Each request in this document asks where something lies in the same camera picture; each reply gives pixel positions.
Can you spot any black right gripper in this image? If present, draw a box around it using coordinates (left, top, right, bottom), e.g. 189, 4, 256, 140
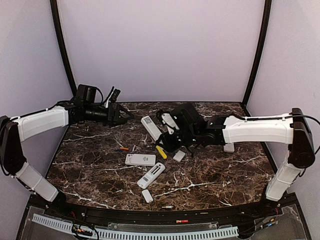
156, 128, 199, 153

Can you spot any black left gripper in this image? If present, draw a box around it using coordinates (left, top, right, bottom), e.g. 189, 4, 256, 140
84, 104, 135, 128

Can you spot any slim white QR-code remote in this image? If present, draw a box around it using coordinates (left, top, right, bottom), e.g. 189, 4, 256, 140
140, 115, 162, 142

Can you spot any yellow handled screwdriver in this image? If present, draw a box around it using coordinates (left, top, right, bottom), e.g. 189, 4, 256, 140
155, 145, 168, 160

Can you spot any white wide remote battery cover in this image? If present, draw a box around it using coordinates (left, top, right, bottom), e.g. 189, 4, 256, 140
173, 150, 186, 162

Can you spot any wide white remote control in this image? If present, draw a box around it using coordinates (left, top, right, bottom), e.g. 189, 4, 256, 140
125, 154, 156, 167

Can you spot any white remote with battery bay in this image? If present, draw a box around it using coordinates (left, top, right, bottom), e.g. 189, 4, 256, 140
137, 162, 166, 190

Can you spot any red battery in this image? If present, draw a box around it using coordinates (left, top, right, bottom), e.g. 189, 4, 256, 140
176, 219, 189, 224
161, 205, 174, 209

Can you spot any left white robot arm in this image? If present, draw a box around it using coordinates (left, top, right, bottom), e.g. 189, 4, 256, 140
0, 84, 134, 218

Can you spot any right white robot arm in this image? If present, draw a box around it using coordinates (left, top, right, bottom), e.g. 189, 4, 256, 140
156, 103, 318, 217

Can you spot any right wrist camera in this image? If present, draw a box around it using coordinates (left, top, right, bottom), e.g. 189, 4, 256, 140
156, 110, 180, 135

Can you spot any small white remote near wall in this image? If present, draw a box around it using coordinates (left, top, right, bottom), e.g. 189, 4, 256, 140
223, 143, 235, 153

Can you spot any white slotted cable duct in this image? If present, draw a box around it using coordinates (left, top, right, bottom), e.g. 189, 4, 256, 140
31, 213, 239, 240

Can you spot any black enclosure frame post left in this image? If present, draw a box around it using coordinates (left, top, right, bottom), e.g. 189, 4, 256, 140
49, 0, 77, 100

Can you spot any black enclosure frame post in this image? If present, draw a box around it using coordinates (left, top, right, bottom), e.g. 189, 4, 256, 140
49, 0, 77, 100
241, 0, 273, 111

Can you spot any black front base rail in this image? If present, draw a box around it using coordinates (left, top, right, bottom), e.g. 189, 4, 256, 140
28, 193, 298, 226

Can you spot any black enclosure frame post right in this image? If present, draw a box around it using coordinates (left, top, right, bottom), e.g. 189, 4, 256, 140
241, 0, 273, 111

